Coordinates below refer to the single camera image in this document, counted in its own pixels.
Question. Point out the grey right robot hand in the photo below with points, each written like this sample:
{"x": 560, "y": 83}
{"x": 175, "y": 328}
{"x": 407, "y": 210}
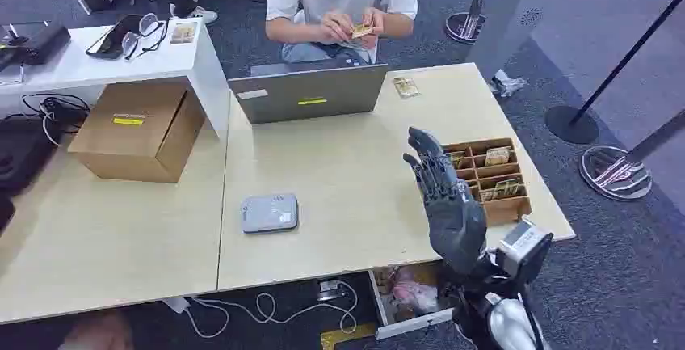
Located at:
{"x": 455, "y": 224}

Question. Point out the person's left hand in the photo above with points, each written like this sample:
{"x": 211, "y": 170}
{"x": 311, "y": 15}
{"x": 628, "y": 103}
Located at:
{"x": 373, "y": 23}

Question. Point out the person's right hand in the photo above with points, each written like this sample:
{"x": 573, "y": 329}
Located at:
{"x": 337, "y": 29}

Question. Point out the gold card stack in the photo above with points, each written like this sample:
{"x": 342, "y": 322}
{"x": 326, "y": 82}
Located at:
{"x": 362, "y": 30}

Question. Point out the wooden compartment card box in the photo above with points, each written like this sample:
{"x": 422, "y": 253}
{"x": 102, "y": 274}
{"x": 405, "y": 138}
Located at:
{"x": 505, "y": 208}

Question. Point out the row of gold cards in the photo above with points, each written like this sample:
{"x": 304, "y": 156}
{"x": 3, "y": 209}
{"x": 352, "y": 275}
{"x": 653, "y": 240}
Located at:
{"x": 503, "y": 189}

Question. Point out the card stack in sleeve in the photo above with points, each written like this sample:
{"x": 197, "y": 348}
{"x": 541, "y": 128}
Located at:
{"x": 456, "y": 159}
{"x": 497, "y": 156}

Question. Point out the gold printed card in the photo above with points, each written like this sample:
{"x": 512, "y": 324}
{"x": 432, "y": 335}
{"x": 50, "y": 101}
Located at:
{"x": 406, "y": 87}

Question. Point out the grey laptop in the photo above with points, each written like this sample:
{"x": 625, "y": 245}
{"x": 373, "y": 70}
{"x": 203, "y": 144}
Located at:
{"x": 310, "y": 96}

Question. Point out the pink plastic bag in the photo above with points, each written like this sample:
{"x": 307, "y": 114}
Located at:
{"x": 415, "y": 294}

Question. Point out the chrome stanchion with dark base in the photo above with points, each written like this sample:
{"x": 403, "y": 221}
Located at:
{"x": 466, "y": 23}

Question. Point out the white open storage box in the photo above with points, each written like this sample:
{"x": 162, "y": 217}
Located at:
{"x": 412, "y": 323}

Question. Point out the grey standing panel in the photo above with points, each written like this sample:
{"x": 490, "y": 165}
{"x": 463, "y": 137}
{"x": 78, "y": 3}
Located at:
{"x": 508, "y": 15}

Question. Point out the white shoe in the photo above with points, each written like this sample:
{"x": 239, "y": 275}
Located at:
{"x": 200, "y": 14}

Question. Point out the black stanchion with round base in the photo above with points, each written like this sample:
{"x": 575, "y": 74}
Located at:
{"x": 571, "y": 124}

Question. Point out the yellow floor tape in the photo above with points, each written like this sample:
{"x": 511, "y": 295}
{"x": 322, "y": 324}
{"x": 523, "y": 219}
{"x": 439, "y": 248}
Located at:
{"x": 348, "y": 335}

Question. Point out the gold card with pale border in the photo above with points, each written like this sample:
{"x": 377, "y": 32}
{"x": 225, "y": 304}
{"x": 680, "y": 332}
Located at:
{"x": 183, "y": 33}

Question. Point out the chrome stanchion with mirror base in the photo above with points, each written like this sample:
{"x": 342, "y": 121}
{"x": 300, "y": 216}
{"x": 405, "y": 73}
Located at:
{"x": 615, "y": 173}

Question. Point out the grey flat card reader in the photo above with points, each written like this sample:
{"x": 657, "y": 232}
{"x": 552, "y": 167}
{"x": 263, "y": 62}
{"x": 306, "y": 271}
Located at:
{"x": 269, "y": 213}

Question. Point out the black-framed glasses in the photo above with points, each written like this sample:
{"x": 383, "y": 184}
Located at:
{"x": 131, "y": 42}

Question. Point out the black smartphone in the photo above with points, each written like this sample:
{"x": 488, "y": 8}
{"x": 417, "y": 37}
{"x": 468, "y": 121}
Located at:
{"x": 113, "y": 37}

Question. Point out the brown cardboard box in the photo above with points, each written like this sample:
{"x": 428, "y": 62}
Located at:
{"x": 134, "y": 139}

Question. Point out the white desk riser shelf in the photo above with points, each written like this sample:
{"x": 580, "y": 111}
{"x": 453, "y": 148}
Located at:
{"x": 80, "y": 66}

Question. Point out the white power adapter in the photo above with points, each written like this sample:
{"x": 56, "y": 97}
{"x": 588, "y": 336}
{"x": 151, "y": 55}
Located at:
{"x": 176, "y": 304}

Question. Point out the black box device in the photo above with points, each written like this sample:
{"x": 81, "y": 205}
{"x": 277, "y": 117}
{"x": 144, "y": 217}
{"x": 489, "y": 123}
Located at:
{"x": 40, "y": 42}

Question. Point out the black bag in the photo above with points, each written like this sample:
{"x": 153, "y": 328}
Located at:
{"x": 21, "y": 149}

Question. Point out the brown rounded object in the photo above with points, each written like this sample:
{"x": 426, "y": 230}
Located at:
{"x": 99, "y": 332}

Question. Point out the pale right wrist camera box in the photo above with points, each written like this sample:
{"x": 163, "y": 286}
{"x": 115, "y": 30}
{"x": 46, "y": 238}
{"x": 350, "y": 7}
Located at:
{"x": 522, "y": 246}

